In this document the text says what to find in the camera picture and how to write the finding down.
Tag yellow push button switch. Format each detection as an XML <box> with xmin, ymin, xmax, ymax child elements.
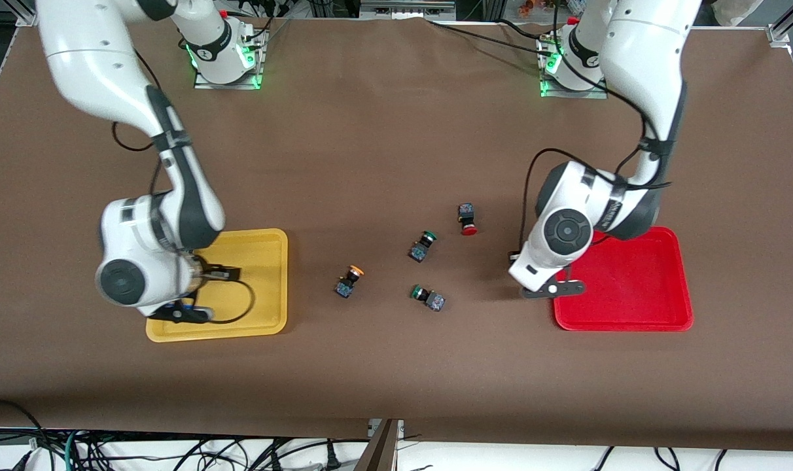
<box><xmin>335</xmin><ymin>264</ymin><xmax>366</xmax><ymax>299</ymax></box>

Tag yellow plastic tray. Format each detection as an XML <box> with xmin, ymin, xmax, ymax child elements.
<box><xmin>146</xmin><ymin>228</ymin><xmax>289</xmax><ymax>343</ymax></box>

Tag dark metal table leg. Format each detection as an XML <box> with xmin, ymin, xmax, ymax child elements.
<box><xmin>353</xmin><ymin>419</ymin><xmax>400</xmax><ymax>471</ymax></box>

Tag grey metal cross beam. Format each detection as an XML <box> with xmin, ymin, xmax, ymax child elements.
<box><xmin>359</xmin><ymin>0</ymin><xmax>457</xmax><ymax>20</ymax></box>

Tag red plastic tray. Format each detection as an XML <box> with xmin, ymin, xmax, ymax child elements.
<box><xmin>552</xmin><ymin>226</ymin><xmax>694</xmax><ymax>332</ymax></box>

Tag green push button switch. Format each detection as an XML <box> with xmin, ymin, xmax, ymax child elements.
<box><xmin>408</xmin><ymin>230</ymin><xmax>438</xmax><ymax>264</ymax></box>
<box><xmin>410</xmin><ymin>285</ymin><xmax>446</xmax><ymax>313</ymax></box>

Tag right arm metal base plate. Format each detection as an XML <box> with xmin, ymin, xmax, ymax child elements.
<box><xmin>194</xmin><ymin>29</ymin><xmax>267</xmax><ymax>90</ymax></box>

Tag green floor cable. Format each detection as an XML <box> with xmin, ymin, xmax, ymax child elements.
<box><xmin>65</xmin><ymin>428</ymin><xmax>83</xmax><ymax>471</ymax></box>

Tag black looping floor cable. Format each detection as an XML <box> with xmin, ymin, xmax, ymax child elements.
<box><xmin>0</xmin><ymin>398</ymin><xmax>45</xmax><ymax>471</ymax></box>

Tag aluminium frame profile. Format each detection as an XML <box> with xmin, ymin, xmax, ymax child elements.
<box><xmin>766</xmin><ymin>0</ymin><xmax>793</xmax><ymax>48</ymax></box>
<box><xmin>4</xmin><ymin>0</ymin><xmax>39</xmax><ymax>28</ymax></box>

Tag black cable across table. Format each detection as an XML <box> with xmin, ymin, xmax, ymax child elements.
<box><xmin>428</xmin><ymin>18</ymin><xmax>549</xmax><ymax>58</ymax></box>

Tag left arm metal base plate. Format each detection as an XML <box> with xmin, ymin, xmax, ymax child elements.
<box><xmin>539</xmin><ymin>36</ymin><xmax>610</xmax><ymax>100</ymax></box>

